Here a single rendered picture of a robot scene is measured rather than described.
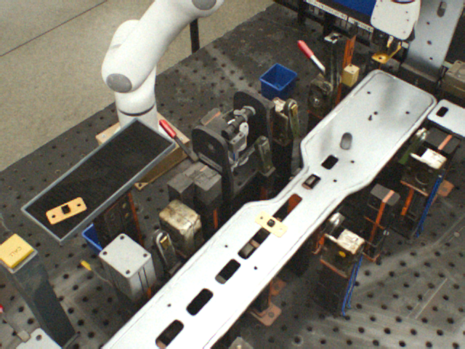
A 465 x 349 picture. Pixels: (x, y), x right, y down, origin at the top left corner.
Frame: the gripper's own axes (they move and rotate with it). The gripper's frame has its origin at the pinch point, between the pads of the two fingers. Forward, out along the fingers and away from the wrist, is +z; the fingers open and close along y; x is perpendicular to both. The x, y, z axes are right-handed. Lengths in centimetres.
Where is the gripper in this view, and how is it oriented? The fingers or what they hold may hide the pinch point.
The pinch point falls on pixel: (388, 44)
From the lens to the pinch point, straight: 162.6
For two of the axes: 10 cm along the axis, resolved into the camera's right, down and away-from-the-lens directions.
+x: 6.4, -6.2, 4.6
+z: 0.1, 6.1, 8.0
